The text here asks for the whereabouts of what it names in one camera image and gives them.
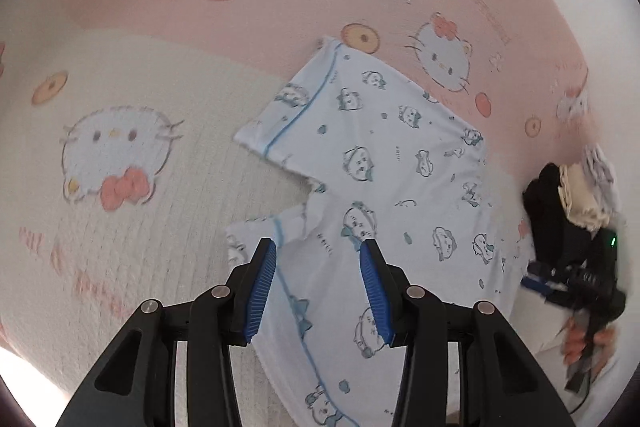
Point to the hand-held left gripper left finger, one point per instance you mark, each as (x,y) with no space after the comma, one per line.
(260,292)

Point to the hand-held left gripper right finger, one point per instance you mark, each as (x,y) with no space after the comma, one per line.
(375,297)

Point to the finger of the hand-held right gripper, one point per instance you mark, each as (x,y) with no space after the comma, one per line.
(537,284)

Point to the light blue printed pants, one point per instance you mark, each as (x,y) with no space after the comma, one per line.
(400,167)

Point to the person's right hand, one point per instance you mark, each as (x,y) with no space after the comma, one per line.
(574,339)

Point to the black folded cloth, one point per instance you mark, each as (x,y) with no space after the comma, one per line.
(545,212)

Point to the cream ruffled folded cloth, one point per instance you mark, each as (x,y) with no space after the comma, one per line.
(580,192)

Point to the white folded cloth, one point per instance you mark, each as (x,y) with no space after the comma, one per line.
(600,167)

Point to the pink cat printed blanket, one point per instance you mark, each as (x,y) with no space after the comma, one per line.
(150,57)

